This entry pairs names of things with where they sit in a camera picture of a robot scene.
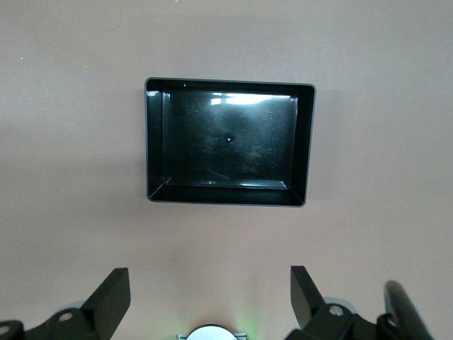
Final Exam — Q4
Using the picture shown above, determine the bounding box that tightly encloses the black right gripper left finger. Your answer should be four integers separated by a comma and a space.
0, 267, 131, 340

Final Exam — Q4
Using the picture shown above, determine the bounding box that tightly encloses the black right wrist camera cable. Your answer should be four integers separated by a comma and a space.
375, 280, 437, 340

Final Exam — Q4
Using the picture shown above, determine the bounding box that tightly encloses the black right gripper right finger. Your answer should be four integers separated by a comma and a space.
286, 265, 383, 340

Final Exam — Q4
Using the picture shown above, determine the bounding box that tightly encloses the black plastic box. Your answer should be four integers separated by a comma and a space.
143, 76, 316, 208

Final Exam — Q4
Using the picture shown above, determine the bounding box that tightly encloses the brown table cover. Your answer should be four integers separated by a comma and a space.
0, 0, 453, 340

